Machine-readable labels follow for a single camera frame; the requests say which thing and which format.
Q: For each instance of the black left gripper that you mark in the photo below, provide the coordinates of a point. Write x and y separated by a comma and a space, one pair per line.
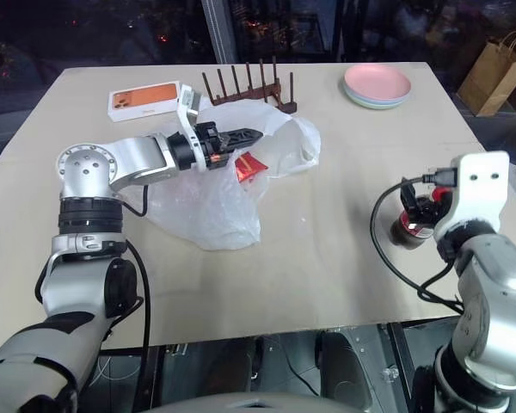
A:
215, 148

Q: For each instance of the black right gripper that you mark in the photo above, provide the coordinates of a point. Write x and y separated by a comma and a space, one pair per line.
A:
439, 202

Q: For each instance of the dark bottle with red label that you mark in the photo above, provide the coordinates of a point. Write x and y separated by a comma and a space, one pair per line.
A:
406, 236

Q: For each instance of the translucent white plastic bag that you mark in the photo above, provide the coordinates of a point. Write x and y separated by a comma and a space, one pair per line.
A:
223, 206

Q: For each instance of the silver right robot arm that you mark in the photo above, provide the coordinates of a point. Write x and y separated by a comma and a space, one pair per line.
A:
499, 301

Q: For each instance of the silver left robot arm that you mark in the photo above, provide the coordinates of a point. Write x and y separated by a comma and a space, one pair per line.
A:
133, 155

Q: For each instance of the brown paper bag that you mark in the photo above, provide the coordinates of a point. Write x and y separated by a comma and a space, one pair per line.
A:
492, 77

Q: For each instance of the red snack packet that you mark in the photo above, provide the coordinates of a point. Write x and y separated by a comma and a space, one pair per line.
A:
248, 167

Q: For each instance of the brown wooden dish rack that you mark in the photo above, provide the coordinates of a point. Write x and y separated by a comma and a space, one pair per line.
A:
249, 92

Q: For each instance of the white orange phone box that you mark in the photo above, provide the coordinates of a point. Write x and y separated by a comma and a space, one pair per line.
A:
144, 101

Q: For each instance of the pale blue plate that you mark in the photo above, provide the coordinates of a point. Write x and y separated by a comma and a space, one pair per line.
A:
380, 106

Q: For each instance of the pale green plate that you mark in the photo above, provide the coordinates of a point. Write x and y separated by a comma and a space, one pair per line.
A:
402, 98

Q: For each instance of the pink plate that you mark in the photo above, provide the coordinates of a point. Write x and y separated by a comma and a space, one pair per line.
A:
376, 79

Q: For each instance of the dark rounded housing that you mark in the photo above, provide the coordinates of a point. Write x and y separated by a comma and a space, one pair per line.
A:
348, 365

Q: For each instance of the grey robot torso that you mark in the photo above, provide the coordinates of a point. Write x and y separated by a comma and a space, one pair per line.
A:
258, 404

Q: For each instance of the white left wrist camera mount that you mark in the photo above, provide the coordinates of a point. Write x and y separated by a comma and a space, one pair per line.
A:
187, 103

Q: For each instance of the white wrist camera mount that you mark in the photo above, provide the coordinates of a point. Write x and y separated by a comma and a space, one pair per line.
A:
481, 193
187, 103

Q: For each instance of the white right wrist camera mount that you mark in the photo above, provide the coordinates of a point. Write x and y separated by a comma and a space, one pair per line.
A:
481, 193

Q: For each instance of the grey window frame post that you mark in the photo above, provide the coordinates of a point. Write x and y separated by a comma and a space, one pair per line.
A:
221, 30

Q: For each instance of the black table frame leg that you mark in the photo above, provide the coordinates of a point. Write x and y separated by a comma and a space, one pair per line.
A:
402, 365

